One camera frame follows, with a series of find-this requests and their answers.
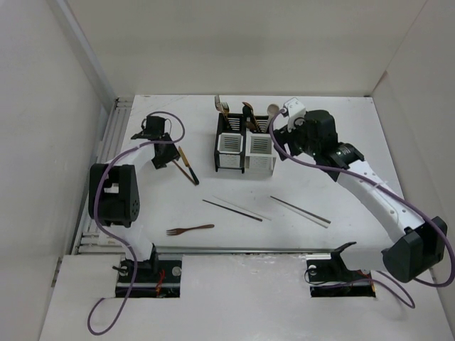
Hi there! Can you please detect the silver fork green handle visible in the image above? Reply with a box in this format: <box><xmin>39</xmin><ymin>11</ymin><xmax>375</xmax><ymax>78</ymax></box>
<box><xmin>220</xmin><ymin>102</ymin><xmax>230</xmax><ymax>126</ymax></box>

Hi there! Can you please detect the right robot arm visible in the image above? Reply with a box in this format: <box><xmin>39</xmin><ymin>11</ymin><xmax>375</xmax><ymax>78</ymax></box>
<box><xmin>269</xmin><ymin>107</ymin><xmax>454</xmax><ymax>283</ymax></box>

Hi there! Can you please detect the aluminium rail front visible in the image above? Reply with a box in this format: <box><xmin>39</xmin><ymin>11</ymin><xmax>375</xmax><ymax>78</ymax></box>
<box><xmin>148</xmin><ymin>247</ymin><xmax>383</xmax><ymax>267</ymax></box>

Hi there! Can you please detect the aluminium rail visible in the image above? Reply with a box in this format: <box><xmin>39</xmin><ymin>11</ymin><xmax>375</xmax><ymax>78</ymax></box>
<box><xmin>148</xmin><ymin>247</ymin><xmax>383</xmax><ymax>267</ymax></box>
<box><xmin>67</xmin><ymin>97</ymin><xmax>133</xmax><ymax>254</ymax></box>

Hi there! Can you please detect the black chopstick left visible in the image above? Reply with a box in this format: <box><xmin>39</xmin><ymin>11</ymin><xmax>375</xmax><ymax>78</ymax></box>
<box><xmin>202</xmin><ymin>199</ymin><xmax>263</xmax><ymax>222</ymax></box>

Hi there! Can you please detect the black chopstick right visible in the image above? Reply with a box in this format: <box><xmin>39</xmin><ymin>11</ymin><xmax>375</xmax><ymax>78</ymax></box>
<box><xmin>269</xmin><ymin>195</ymin><xmax>331</xmax><ymax>224</ymax></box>

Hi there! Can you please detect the black utensil container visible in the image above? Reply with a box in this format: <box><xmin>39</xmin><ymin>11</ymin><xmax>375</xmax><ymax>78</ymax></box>
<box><xmin>213</xmin><ymin>113</ymin><xmax>246</xmax><ymax>173</ymax></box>

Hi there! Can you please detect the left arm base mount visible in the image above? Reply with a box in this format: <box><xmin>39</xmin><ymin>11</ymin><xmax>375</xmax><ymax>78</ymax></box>
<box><xmin>112</xmin><ymin>249</ymin><xmax>182</xmax><ymax>298</ymax></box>

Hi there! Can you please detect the black chopstick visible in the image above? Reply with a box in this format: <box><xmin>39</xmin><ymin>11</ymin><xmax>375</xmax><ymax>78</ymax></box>
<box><xmin>202</xmin><ymin>199</ymin><xmax>263</xmax><ymax>222</ymax></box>
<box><xmin>269</xmin><ymin>195</ymin><xmax>331</xmax><ymax>224</ymax></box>

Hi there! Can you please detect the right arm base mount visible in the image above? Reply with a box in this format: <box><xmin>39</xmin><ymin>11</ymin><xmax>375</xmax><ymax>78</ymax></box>
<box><xmin>304</xmin><ymin>242</ymin><xmax>376</xmax><ymax>298</ymax></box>

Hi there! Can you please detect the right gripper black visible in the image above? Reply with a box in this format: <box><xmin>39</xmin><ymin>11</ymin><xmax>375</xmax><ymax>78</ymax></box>
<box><xmin>272</xmin><ymin>115</ymin><xmax>320</xmax><ymax>161</ymax></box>

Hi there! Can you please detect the white utensil container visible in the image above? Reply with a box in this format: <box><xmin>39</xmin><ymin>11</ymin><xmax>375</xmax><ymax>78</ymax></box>
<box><xmin>245</xmin><ymin>116</ymin><xmax>277</xmax><ymax>177</ymax></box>

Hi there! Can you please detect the copper fork long handle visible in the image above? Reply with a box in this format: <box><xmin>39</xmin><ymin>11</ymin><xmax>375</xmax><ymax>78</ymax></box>
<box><xmin>214</xmin><ymin>94</ymin><xmax>223</xmax><ymax>114</ymax></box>

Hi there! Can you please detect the black spoon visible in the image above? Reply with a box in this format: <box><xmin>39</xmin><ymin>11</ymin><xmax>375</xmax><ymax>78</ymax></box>
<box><xmin>242</xmin><ymin>105</ymin><xmax>251</xmax><ymax>122</ymax></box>

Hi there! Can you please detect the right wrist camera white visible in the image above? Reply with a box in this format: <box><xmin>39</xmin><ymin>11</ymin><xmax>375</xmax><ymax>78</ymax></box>
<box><xmin>283</xmin><ymin>97</ymin><xmax>306</xmax><ymax>132</ymax></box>

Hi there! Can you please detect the dark brown fork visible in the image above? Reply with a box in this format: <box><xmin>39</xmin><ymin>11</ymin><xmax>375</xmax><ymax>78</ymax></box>
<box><xmin>166</xmin><ymin>224</ymin><xmax>215</xmax><ymax>237</ymax></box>

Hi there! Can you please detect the aluminium rail left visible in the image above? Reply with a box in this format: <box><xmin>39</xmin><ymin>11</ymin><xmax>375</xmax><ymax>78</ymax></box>
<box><xmin>67</xmin><ymin>97</ymin><xmax>133</xmax><ymax>254</ymax></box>

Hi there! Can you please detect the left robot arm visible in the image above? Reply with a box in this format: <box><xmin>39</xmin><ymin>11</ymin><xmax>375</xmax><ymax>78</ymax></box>
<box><xmin>88</xmin><ymin>112</ymin><xmax>179</xmax><ymax>282</ymax></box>

